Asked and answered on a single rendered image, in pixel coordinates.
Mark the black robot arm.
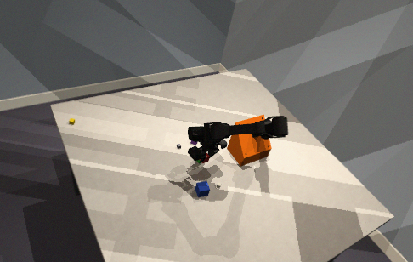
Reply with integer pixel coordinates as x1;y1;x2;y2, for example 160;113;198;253
188;116;288;145

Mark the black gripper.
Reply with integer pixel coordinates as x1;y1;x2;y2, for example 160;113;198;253
188;139;227;162

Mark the blue block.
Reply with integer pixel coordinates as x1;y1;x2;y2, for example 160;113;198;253
195;181;210;197

